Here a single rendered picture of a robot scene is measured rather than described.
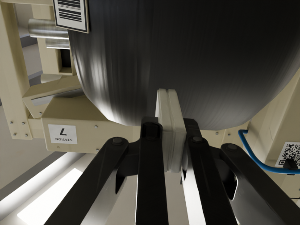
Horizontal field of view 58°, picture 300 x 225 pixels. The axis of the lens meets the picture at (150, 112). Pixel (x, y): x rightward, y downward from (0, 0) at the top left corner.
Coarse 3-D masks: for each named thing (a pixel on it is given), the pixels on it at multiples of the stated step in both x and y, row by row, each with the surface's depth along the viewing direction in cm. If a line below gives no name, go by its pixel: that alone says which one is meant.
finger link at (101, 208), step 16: (112, 144) 14; (128, 144) 14; (96, 160) 13; (112, 160) 13; (80, 176) 12; (96, 176) 12; (112, 176) 12; (80, 192) 11; (96, 192) 11; (112, 192) 13; (64, 208) 10; (80, 208) 10; (96, 208) 11; (48, 224) 9; (64, 224) 9; (80, 224) 10; (96, 224) 11
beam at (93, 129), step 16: (48, 112) 90; (64, 112) 91; (80, 112) 91; (96, 112) 92; (48, 128) 90; (80, 128) 90; (96, 128) 90; (112, 128) 90; (128, 128) 90; (48, 144) 94; (64, 144) 94; (80, 144) 94; (96, 144) 94
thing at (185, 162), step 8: (184, 120) 19; (192, 120) 19; (192, 128) 18; (200, 136) 17; (184, 144) 16; (184, 152) 16; (216, 152) 15; (184, 160) 16; (216, 160) 15; (184, 168) 16; (224, 168) 15; (224, 176) 15; (232, 176) 15
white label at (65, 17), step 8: (56, 0) 27; (64, 0) 26; (72, 0) 26; (80, 0) 26; (56, 8) 27; (64, 8) 27; (72, 8) 26; (80, 8) 26; (56, 16) 28; (64, 16) 27; (72, 16) 27; (80, 16) 26; (56, 24) 28; (64, 24) 28; (72, 24) 27; (80, 24) 27; (88, 24) 27; (88, 32) 27
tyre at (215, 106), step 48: (96, 0) 25; (144, 0) 25; (192, 0) 25; (240, 0) 25; (288, 0) 25; (96, 48) 28; (144, 48) 28; (192, 48) 27; (240, 48) 27; (288, 48) 28; (96, 96) 36; (144, 96) 33; (192, 96) 33; (240, 96) 32
